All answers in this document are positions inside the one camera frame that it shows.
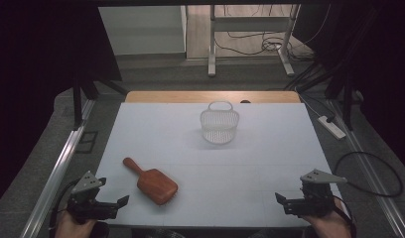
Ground person's right hand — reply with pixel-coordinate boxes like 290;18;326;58
301;197;352;238

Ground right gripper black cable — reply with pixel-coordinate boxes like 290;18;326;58
333;194;357;238

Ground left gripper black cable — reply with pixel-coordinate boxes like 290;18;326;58
49;179;79;232

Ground black stand legs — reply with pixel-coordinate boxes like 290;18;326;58
283;60;355;132
72;77;129;128

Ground white metal stand frame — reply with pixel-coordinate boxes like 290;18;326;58
207;4;303;78

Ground aluminium floor rail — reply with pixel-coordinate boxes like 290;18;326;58
20;98;95;238
328;98;405;238

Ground black curtain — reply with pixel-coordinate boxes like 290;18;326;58
0;0;123;207
291;3;405;173

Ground white table cover board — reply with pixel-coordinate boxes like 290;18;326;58
95;101;354;229

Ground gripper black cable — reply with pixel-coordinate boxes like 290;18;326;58
49;179;79;232
333;194;357;238

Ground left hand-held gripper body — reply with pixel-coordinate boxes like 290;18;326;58
67;170;107;223

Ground white power strip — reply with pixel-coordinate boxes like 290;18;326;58
317;115;347;141

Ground person's left hand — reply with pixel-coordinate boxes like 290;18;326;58
55;210;102;238

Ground white power strip cable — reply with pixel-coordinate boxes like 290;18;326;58
294;86;322;119

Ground black looped floor cable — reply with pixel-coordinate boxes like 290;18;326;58
333;151;404;198

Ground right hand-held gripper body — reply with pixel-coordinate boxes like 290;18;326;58
299;169;348;218

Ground white plastic mesh basket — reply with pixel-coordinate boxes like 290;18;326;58
200;100;240;145

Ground tangled black floor cables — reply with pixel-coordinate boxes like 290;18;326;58
213;4;333;62

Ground white cabinet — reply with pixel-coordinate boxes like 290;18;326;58
98;5;188;57

